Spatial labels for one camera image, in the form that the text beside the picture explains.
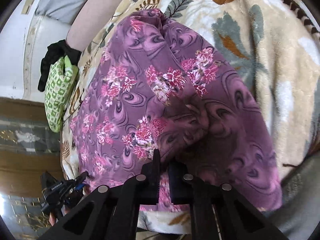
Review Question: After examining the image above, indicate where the purple floral garment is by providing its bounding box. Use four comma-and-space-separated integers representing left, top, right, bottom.
70, 9, 282, 212

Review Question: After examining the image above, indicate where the person left hand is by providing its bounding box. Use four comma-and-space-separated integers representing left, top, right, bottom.
49, 200, 71, 226

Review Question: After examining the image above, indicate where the wooden glass cabinet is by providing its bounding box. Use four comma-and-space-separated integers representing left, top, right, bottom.
1, 98, 63, 239

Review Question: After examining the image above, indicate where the green white patterned cloth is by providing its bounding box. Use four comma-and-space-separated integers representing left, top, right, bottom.
44, 55, 79, 133

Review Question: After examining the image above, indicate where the black cloth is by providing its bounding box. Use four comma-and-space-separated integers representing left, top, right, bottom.
37, 40, 81, 92

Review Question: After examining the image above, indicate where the person bare leg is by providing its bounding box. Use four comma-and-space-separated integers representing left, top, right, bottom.
66, 0, 122, 51

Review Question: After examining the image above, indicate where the beige leaf-print blanket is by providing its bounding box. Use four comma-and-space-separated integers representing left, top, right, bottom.
61, 0, 319, 239

